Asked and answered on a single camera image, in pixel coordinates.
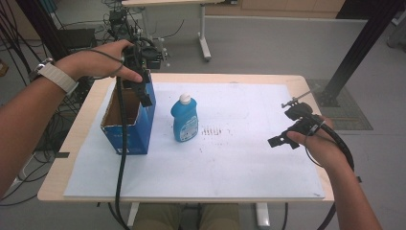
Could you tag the white paper sheet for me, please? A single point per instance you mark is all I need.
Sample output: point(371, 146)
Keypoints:
point(239, 166)

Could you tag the black metal stand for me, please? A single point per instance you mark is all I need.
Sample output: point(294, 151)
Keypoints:
point(360, 48)
point(41, 25)

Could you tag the dark laptop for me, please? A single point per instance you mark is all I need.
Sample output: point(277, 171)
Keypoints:
point(76, 38)

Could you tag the white table leg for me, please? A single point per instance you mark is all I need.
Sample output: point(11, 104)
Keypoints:
point(262, 214)
point(133, 214)

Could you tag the blue bottle with white cap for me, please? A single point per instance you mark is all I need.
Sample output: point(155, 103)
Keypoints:
point(185, 124)

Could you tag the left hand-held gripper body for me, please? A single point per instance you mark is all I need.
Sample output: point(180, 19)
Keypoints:
point(145, 57)

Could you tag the grey-green floor mat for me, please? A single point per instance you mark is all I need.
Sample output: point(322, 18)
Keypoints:
point(348, 115)

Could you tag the person's left hand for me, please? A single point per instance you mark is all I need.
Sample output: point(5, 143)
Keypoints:
point(95, 62)

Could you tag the black tape strip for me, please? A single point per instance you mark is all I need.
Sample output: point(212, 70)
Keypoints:
point(62, 155)

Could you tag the white desk with white leg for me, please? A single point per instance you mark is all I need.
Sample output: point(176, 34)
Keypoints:
point(203, 32)

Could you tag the blue cardboard box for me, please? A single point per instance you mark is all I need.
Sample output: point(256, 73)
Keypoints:
point(140, 134)

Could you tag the person's right hand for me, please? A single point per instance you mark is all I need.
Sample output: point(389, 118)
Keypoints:
point(325, 150)

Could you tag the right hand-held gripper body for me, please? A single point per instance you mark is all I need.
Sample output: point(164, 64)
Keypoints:
point(301, 111)

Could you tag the wristwatch with white band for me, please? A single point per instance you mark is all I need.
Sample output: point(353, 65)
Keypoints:
point(59, 78)

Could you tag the black device on stand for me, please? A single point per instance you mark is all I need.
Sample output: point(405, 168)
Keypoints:
point(118, 19)

